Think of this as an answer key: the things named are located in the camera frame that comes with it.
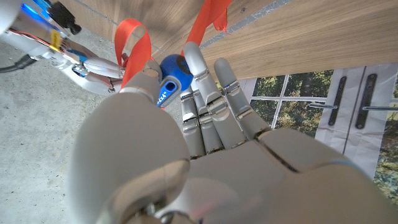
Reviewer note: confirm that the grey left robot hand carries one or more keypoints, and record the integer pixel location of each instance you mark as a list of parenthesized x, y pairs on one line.
[(217, 174)]

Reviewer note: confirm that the orange satin ribbon roll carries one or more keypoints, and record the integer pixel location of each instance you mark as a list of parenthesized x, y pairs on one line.
[(136, 56)]

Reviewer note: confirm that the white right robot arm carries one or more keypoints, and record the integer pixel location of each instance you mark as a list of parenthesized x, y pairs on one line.
[(6, 12)]

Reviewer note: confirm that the printed window forest backdrop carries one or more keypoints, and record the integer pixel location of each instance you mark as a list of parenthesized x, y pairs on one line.
[(342, 102)]

